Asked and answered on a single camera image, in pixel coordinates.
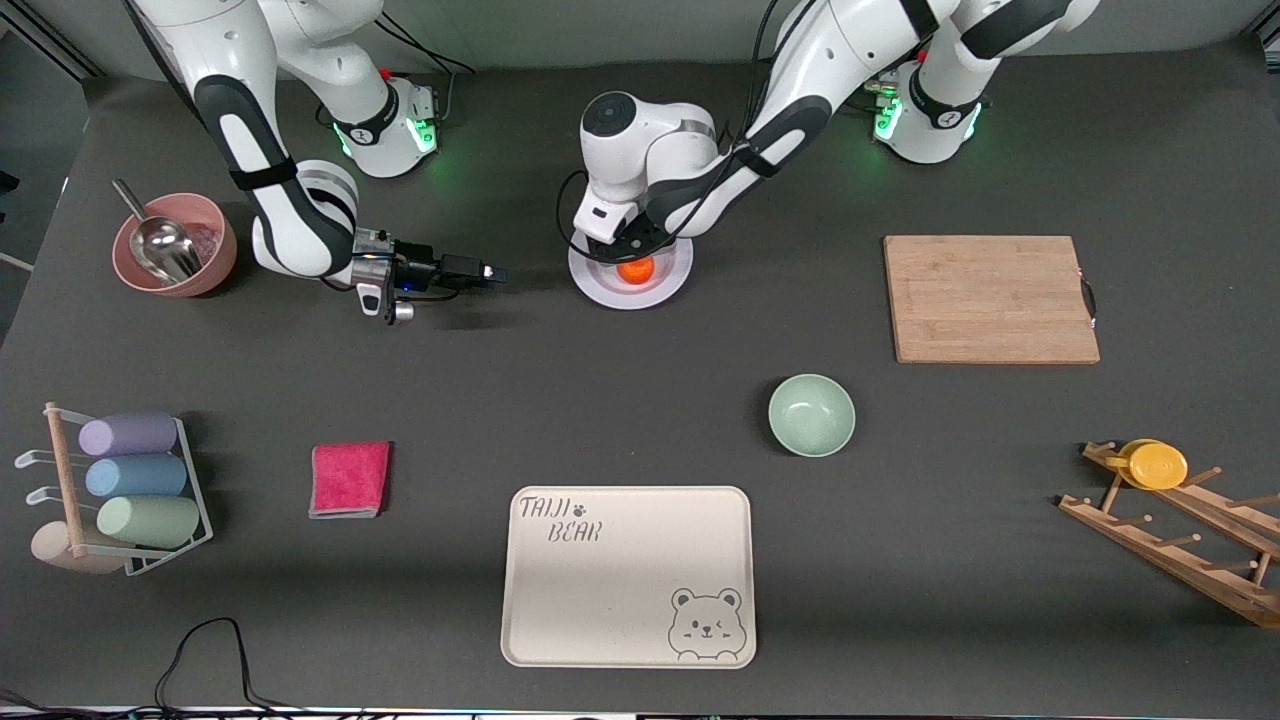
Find white round plate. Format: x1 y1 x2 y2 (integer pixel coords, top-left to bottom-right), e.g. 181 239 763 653
568 215 694 311

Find pink bowl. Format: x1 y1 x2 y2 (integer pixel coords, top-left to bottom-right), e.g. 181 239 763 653
112 192 239 299

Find pale green bowl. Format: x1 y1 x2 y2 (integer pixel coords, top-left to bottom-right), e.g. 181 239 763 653
768 374 857 458

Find pink folded cloth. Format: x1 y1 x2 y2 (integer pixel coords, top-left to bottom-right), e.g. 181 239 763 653
308 441 392 520

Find metal scoop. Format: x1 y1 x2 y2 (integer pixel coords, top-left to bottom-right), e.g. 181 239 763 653
112 178 204 286

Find beige bear print tray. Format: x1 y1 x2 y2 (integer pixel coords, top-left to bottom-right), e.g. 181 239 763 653
500 485 758 669

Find wooden cutting board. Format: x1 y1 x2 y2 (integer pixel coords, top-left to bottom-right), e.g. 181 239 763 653
883 235 1102 365

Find purple cup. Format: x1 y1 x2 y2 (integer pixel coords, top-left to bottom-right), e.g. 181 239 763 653
78 411 179 458

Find blue cup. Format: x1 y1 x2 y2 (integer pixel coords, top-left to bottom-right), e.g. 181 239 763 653
85 454 188 499

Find green cup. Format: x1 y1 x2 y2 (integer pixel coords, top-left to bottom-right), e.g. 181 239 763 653
96 495 201 549

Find wooden rack rod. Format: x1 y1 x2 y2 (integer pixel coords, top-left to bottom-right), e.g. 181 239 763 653
44 402 89 559

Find beige cup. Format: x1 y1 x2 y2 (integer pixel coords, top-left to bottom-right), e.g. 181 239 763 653
30 520 126 576

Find yellow cup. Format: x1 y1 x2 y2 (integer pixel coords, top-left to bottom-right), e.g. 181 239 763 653
1105 438 1190 491

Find wooden dish rack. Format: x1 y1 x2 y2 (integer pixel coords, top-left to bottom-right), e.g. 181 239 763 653
1058 441 1280 630

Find black right arm base cables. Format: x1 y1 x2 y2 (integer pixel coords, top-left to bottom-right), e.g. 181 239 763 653
375 15 479 131

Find white wire cup rack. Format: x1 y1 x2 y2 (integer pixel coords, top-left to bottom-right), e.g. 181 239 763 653
14 402 214 578

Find black floor cable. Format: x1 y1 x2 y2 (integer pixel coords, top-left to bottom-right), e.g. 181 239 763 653
0 617 301 717

